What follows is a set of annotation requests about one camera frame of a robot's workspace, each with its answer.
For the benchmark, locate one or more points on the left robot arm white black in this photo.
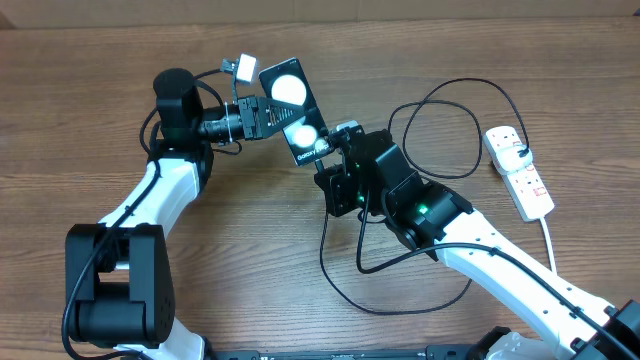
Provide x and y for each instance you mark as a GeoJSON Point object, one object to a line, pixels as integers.
{"type": "Point", "coordinates": [119, 289]}

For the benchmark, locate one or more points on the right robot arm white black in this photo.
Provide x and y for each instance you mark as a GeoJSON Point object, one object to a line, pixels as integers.
{"type": "Point", "coordinates": [431, 219]}

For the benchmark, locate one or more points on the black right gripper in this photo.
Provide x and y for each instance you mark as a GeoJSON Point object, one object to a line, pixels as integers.
{"type": "Point", "coordinates": [332, 180]}

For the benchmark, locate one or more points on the white USB charger adapter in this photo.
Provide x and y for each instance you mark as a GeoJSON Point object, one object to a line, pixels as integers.
{"type": "Point", "coordinates": [508, 153]}

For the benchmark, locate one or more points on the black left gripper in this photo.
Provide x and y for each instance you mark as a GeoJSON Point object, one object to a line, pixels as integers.
{"type": "Point", "coordinates": [261, 107]}

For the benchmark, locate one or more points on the white power strip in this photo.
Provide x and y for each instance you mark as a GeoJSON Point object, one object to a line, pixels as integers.
{"type": "Point", "coordinates": [529, 193]}

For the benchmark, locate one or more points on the black Galaxy smartphone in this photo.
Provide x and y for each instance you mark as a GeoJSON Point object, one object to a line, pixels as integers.
{"type": "Point", "coordinates": [304, 128]}

